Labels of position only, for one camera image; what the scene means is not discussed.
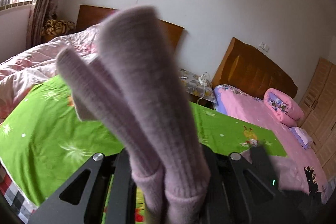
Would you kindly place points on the lilac knit pants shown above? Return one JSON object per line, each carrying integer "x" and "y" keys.
{"x": 133, "y": 87}

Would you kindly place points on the white charger with cable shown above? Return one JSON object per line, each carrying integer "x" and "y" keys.
{"x": 203, "y": 81}

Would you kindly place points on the lavender folded cloth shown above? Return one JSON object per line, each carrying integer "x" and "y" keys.
{"x": 302, "y": 136}

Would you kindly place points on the black patterned item on bed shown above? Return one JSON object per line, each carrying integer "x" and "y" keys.
{"x": 311, "y": 179}

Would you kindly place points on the white wall socket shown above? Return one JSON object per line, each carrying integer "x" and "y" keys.
{"x": 264, "y": 47}

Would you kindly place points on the folded pink quilt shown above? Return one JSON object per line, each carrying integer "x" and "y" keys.
{"x": 283, "y": 107}

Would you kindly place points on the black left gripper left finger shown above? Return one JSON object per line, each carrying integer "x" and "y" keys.
{"x": 100, "y": 191}

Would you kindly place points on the pink floral quilt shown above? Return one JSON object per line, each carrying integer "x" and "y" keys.
{"x": 20, "y": 73}

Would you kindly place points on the right wooden headboard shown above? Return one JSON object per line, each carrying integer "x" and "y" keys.
{"x": 246, "y": 68}

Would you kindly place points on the green cartoon blanket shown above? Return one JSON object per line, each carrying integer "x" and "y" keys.
{"x": 43, "y": 142}

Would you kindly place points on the light wooden wardrobe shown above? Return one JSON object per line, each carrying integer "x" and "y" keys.
{"x": 318, "y": 105}

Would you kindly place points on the plaid bed sheet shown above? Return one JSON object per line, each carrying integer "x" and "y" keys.
{"x": 15, "y": 208}

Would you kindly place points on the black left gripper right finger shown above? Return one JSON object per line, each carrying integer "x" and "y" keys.
{"x": 242, "y": 191}

